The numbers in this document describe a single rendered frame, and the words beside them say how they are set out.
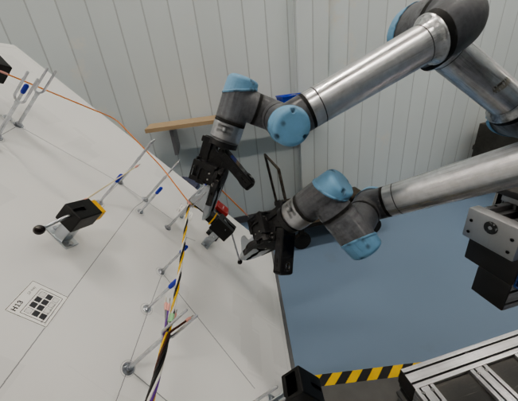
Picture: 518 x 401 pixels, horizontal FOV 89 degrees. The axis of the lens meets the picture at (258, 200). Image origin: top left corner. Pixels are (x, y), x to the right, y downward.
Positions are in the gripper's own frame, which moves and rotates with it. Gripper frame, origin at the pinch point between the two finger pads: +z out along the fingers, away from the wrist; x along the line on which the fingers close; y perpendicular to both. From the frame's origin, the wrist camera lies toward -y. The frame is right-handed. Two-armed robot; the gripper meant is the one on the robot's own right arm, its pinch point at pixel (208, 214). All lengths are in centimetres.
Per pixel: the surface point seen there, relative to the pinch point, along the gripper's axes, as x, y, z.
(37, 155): 18.8, 32.2, -6.8
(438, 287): -113, -154, 39
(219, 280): 8.9, -9.1, 12.0
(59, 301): 37.8, 9.3, 3.7
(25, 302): 40.5, 11.5, 2.7
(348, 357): -60, -91, 78
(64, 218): 32.7, 14.2, -5.4
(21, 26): -137, 200, -29
